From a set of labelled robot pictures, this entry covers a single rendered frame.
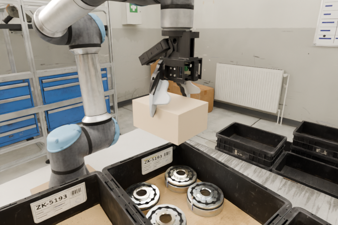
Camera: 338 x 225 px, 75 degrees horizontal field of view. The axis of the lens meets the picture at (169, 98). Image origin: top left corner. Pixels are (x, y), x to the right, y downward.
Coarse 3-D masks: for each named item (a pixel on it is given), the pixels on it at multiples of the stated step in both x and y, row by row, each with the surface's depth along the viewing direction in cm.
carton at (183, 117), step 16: (144, 96) 61; (176, 96) 61; (144, 112) 56; (160, 112) 52; (176, 112) 49; (192, 112) 52; (144, 128) 58; (160, 128) 53; (176, 128) 49; (192, 128) 53; (176, 144) 51
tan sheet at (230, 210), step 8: (160, 176) 74; (160, 184) 70; (160, 192) 67; (168, 192) 67; (160, 200) 64; (168, 200) 64; (176, 200) 64; (184, 200) 64; (224, 200) 64; (184, 208) 61; (224, 208) 61; (232, 208) 61; (192, 216) 58; (200, 216) 58; (216, 216) 58; (224, 216) 58; (232, 216) 58; (240, 216) 58; (248, 216) 58; (192, 224) 56; (200, 224) 56; (208, 224) 56; (216, 224) 56; (224, 224) 56; (232, 224) 56; (240, 224) 56; (248, 224) 56; (256, 224) 56
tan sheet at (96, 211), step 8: (96, 208) 61; (72, 216) 58; (80, 216) 58; (88, 216) 58; (96, 216) 58; (104, 216) 58; (56, 224) 56; (64, 224) 56; (72, 224) 56; (80, 224) 56; (88, 224) 56; (96, 224) 56; (104, 224) 56; (112, 224) 56
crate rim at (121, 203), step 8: (80, 176) 59; (88, 176) 59; (104, 176) 59; (64, 184) 56; (72, 184) 57; (104, 184) 56; (40, 192) 53; (48, 192) 53; (112, 192) 53; (24, 200) 50; (32, 200) 51; (120, 200) 50; (0, 208) 48; (8, 208) 48; (128, 208) 48; (128, 216) 46; (136, 216) 46; (136, 224) 44
